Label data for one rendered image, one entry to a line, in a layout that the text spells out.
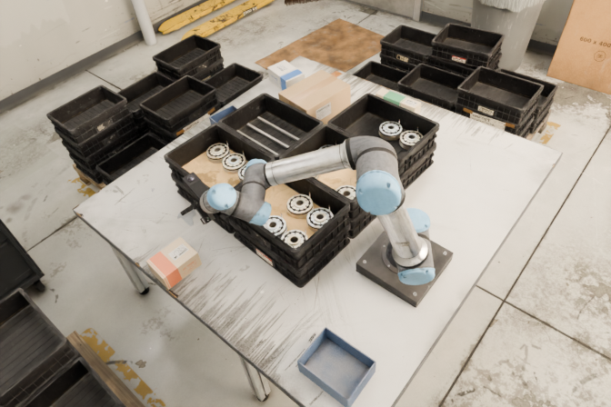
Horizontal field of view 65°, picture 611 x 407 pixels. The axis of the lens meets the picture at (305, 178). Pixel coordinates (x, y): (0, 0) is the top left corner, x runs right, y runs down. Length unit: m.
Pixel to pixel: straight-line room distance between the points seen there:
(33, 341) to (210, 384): 0.79
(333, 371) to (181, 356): 1.11
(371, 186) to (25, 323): 1.66
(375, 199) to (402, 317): 0.61
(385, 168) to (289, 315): 0.73
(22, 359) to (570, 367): 2.36
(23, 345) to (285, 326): 1.12
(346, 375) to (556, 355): 1.27
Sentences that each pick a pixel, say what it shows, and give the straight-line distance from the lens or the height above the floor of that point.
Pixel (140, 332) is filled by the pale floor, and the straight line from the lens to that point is 2.74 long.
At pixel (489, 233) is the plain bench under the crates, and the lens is 2.05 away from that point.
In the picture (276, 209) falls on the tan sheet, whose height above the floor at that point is 0.83.
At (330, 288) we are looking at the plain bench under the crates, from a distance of 1.82.
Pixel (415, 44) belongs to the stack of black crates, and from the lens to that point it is 3.83.
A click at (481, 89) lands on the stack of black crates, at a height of 0.49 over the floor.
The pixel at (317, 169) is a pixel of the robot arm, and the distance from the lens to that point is 1.42.
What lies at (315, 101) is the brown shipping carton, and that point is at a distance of 2.38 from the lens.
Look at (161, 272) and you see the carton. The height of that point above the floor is 0.78.
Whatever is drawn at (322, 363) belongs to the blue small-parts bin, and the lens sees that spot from 1.68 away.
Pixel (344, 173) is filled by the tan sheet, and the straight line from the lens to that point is 2.02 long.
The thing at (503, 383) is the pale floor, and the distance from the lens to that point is 2.51.
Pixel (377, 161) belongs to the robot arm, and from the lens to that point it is 1.29.
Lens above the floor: 2.23
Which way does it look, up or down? 44 degrees down
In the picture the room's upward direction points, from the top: 6 degrees counter-clockwise
